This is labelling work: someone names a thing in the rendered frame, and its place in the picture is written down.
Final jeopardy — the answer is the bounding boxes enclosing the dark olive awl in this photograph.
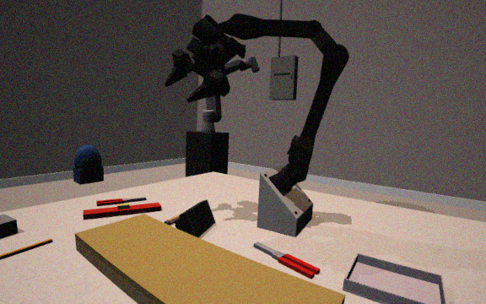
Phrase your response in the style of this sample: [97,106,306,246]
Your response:
[165,214,180,225]

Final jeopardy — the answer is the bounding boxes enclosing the tan rectangular panel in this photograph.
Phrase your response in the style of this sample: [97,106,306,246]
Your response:
[74,214,346,304]

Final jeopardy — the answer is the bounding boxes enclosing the orange thin rod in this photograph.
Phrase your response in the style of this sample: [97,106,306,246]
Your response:
[0,239,53,260]

